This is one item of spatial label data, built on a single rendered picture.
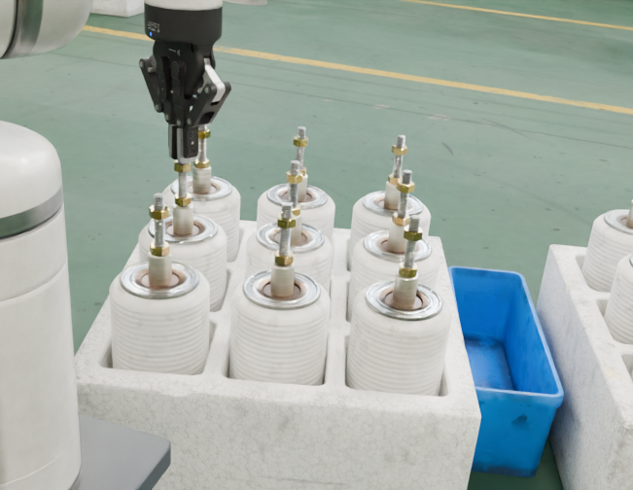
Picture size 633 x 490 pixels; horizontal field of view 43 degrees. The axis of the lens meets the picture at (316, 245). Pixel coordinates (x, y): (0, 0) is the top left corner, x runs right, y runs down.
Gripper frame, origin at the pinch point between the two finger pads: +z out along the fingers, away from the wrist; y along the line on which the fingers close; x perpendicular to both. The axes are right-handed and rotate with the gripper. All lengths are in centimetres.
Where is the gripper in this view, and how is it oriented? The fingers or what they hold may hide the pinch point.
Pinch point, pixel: (183, 142)
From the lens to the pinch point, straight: 85.3
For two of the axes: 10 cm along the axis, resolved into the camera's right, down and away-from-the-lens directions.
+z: -0.7, 9.0, 4.3
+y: 6.9, 3.6, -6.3
